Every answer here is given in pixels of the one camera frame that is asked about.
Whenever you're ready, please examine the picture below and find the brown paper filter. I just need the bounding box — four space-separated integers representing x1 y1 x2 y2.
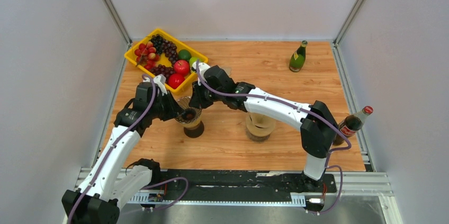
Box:
248 113 276 129
223 67 231 76

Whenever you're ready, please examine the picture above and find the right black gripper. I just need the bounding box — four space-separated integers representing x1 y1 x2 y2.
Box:
192 79 225 110

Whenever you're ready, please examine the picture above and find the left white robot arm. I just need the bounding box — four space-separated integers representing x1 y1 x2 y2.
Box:
62 76 182 223

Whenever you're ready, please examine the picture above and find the green lime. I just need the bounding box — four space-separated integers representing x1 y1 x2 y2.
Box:
178 49 192 61

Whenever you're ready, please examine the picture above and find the dark purple grape bunch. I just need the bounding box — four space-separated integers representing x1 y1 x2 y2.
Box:
150 34 179 65

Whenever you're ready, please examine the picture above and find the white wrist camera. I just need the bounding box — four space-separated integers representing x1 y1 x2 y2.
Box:
191 60 210 85
142 74 168 96

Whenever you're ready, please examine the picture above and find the yellow plastic fruit tray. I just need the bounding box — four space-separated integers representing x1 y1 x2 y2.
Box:
124 28 209 95

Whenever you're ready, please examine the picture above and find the red glass carafe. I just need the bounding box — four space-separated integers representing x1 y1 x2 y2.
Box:
183 121 204 138

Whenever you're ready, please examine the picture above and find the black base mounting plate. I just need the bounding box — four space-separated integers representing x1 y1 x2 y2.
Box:
150 169 338 202

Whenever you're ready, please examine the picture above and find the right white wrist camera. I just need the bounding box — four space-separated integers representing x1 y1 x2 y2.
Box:
191 60 210 85

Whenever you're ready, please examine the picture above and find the green pear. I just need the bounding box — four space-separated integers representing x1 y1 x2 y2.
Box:
189 57 199 69

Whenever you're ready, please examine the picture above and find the cola bottle red cap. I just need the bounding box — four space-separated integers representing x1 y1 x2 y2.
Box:
338 106 374 138

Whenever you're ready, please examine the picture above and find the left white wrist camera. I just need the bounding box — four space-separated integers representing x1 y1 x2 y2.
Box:
142 74 168 96

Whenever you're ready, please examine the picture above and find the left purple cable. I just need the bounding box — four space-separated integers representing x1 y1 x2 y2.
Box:
67 74 190 224

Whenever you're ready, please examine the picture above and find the red apple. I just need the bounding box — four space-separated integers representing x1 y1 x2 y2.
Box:
173 60 191 76
168 73 185 89

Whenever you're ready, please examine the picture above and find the green glass bottle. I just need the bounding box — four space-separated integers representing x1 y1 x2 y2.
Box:
289 40 308 73

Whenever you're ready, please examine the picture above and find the glass server with wooden collar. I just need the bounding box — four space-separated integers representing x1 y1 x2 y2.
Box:
245 115 275 142

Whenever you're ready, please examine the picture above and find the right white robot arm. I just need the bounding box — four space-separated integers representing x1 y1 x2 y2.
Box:
189 61 338 191

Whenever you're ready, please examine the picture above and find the clear glass ribbed dripper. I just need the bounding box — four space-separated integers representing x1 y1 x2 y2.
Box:
175 96 201 124

